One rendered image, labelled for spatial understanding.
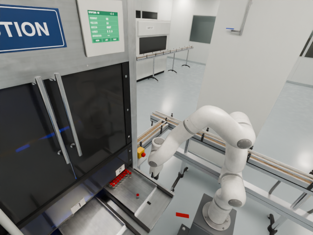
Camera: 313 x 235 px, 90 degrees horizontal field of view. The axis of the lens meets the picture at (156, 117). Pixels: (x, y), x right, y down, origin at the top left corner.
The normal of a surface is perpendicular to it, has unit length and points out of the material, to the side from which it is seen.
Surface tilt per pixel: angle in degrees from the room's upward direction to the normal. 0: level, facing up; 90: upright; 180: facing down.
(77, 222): 0
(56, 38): 90
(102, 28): 90
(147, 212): 0
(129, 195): 0
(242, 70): 90
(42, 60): 90
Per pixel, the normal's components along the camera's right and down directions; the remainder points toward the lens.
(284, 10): -0.59, 0.40
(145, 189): 0.06, -0.84
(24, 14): 0.80, 0.36
